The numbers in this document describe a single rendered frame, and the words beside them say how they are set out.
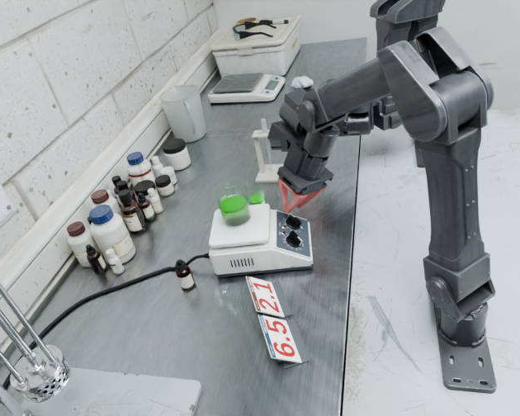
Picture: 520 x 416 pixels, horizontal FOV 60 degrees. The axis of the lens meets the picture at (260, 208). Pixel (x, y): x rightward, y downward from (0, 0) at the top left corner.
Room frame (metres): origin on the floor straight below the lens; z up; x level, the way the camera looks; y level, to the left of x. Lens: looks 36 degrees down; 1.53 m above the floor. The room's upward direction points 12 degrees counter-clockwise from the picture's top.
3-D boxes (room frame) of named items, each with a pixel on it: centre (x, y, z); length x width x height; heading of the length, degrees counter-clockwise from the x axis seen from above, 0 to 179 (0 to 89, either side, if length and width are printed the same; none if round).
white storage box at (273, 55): (1.93, -0.14, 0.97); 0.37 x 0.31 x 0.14; 158
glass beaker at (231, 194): (0.74, 0.05, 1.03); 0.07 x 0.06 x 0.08; 82
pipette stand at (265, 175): (1.02, -0.05, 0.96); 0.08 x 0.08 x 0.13; 70
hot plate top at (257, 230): (0.72, 0.05, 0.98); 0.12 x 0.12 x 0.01; 81
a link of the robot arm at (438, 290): (0.43, -0.27, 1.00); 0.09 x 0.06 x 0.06; 114
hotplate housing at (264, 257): (0.72, 0.02, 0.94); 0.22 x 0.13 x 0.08; 81
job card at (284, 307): (0.58, 0.02, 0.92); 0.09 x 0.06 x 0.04; 7
